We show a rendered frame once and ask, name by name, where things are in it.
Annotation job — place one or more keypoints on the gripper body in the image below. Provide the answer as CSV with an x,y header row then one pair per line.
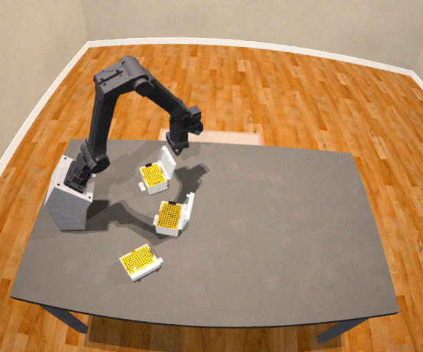
x,y
174,140

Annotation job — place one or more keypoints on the yellow tip rack plate with holes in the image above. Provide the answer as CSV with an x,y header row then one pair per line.
x,y
169,215
152,174
138,259

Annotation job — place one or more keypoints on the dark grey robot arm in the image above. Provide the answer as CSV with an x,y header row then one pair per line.
x,y
108,87

